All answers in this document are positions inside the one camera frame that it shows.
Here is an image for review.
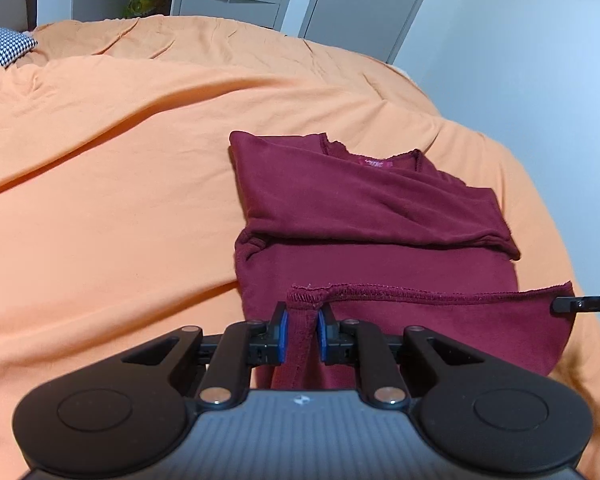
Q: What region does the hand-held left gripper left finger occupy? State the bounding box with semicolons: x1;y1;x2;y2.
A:
121;301;288;407

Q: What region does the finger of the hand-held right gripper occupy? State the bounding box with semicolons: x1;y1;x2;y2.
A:
551;294;600;319

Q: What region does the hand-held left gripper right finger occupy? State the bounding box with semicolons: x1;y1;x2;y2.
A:
316;305;485;408

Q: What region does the maroon long-sleeve shirt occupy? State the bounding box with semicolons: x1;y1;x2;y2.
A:
228;131;576;391

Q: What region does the orange duvet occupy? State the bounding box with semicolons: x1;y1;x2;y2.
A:
0;55;600;466

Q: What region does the orange bed sheet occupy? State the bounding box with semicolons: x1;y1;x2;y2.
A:
30;15;431;111

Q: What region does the grey door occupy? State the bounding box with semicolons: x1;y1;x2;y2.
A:
300;0;441;63

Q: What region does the black and white patterned pillow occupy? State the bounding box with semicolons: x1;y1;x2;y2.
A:
0;27;38;68

